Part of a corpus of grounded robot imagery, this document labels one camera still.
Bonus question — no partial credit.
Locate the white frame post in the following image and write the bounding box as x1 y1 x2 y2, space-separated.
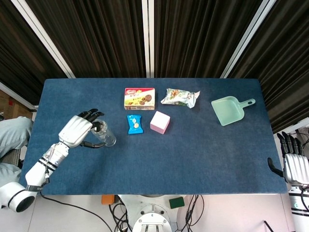
272 119 309 134
0 81 38 112
11 0 76 78
141 0 155 78
220 0 285 78

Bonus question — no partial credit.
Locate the black cable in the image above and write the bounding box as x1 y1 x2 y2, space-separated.
182 194 205 232
40 190 114 232
108 195 135 232

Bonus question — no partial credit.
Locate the dark brown curtain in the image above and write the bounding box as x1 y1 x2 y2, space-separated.
0 0 309 133

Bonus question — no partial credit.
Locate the orange box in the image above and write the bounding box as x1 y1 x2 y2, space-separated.
101 194 118 205

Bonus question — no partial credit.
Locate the blue table cloth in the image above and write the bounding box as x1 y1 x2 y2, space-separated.
18 77 288 195

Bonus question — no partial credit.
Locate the person in light jeans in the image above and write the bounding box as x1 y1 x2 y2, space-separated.
0 116 34 188

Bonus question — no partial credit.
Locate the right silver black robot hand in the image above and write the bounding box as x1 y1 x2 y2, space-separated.
267 131 309 187

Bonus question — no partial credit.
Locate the transparent glass bottle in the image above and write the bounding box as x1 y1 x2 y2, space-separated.
91 120 117 147

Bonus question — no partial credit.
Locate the dark green box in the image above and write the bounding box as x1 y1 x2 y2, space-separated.
169 197 185 210

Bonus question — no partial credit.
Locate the red yellow biscuit box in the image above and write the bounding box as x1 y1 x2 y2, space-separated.
124 87 155 111

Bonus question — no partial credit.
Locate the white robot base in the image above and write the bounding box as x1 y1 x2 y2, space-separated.
118 194 186 232

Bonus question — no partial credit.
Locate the crumpled white snack bag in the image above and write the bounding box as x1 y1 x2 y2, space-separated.
161 88 201 109

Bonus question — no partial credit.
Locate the blue snack packet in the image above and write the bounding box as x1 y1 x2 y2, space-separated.
126 114 145 135

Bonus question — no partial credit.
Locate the mint green dustpan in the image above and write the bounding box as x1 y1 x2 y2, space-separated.
211 96 256 127

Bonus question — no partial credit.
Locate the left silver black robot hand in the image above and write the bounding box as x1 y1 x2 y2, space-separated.
58 108 107 148

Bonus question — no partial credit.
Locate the pink white cube box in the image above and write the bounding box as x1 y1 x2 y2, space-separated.
150 111 171 135

